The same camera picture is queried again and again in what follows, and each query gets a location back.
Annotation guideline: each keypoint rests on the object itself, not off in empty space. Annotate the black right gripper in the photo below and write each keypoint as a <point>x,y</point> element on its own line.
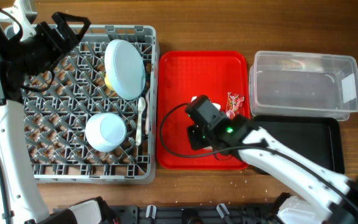
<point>196,142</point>

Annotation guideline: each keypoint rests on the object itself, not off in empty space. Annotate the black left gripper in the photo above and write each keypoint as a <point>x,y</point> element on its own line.
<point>58,45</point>

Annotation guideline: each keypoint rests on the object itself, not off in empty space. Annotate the yellow plastic cup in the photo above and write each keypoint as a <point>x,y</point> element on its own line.
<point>107,82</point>

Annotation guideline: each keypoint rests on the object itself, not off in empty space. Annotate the light blue plate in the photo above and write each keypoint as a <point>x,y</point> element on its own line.
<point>125,69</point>

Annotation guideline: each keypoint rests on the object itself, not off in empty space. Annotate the light blue bowl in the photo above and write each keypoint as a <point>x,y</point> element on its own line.
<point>105,131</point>

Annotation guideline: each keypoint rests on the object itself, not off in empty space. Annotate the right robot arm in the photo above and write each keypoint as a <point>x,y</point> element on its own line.
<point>322,196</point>

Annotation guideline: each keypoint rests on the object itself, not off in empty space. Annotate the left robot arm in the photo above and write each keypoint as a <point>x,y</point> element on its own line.
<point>20,199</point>

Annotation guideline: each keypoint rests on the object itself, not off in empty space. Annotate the grey dishwasher rack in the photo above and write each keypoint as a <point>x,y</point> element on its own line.
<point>55,120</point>

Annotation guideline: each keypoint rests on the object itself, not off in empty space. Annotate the crumpled white napkin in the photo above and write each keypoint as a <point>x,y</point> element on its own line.
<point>215,104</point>

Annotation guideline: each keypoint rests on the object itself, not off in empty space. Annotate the red snack wrapper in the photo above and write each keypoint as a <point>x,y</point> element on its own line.
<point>234,104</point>

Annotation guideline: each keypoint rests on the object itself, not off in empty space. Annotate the red plastic tray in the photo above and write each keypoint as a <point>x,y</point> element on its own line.
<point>182,75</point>

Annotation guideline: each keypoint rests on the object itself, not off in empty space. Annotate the white plastic fork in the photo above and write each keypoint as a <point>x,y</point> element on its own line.
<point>147,99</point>

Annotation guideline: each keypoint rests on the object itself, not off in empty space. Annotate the white plastic spoon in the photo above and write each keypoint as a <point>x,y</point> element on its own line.
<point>140,109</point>

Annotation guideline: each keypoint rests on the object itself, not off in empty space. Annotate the black plastic tray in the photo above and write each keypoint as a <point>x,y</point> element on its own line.
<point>317,139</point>

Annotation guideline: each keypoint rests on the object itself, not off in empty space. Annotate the clear plastic bin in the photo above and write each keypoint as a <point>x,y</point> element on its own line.
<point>303,84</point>

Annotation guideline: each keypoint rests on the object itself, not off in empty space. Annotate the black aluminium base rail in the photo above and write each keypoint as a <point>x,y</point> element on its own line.
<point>259,213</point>

